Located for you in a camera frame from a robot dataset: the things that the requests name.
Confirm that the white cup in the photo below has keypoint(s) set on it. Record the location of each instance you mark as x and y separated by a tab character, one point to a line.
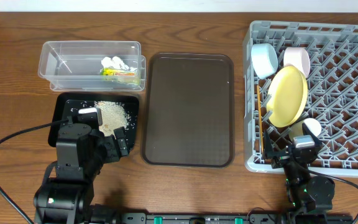
312	124

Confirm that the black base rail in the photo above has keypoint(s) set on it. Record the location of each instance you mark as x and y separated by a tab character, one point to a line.
252	218

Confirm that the pile of rice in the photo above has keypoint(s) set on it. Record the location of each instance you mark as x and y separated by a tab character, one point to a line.
114	116

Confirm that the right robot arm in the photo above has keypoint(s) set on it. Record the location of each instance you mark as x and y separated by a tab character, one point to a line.
311	196

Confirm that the clear plastic bin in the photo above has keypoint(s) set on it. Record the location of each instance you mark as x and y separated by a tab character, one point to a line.
76	65

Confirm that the green orange snack wrapper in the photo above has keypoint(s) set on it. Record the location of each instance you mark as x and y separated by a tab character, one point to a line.
110	72

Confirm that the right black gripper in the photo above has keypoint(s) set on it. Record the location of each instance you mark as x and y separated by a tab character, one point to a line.
281	161

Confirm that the white tissue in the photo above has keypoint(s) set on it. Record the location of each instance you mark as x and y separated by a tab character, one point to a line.
116	63

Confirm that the dark brown serving tray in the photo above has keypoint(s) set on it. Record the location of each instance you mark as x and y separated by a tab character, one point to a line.
189	115

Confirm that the black waste tray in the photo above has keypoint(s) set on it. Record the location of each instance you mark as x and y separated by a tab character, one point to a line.
68	104

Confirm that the light blue bowl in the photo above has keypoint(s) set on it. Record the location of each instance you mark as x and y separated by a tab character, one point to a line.
264	60

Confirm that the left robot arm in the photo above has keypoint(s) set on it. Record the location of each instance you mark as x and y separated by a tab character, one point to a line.
67	189

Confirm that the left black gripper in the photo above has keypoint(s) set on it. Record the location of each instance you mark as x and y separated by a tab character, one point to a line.
117	146

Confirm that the grey dishwasher rack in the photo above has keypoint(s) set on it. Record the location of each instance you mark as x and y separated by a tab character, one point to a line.
332	93

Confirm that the yellow plate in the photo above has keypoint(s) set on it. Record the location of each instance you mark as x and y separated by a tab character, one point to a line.
288	91

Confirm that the white bowl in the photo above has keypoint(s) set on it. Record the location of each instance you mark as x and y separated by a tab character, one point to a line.
299	58

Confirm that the wooden chopstick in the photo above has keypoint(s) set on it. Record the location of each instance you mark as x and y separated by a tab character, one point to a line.
260	121

